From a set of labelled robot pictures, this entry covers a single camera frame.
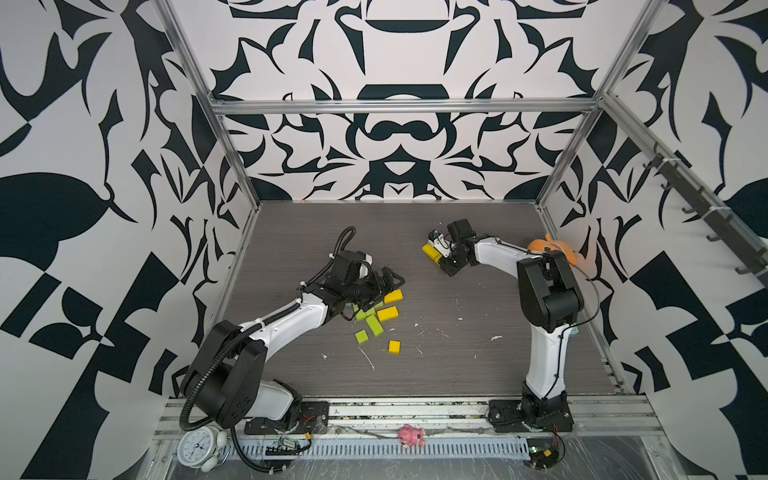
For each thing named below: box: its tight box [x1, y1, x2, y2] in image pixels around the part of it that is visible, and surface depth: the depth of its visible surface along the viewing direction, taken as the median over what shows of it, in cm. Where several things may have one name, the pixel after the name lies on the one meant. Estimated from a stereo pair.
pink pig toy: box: [398, 424, 426, 448], surface depth 71 cm
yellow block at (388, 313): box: [377, 306, 399, 322], surface depth 93 cm
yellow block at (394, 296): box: [383, 289, 404, 304], surface depth 96 cm
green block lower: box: [365, 314, 385, 337], surface depth 91 cm
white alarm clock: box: [177, 426, 230, 473], surface depth 69 cm
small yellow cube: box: [389, 340, 401, 355], surface depth 86 cm
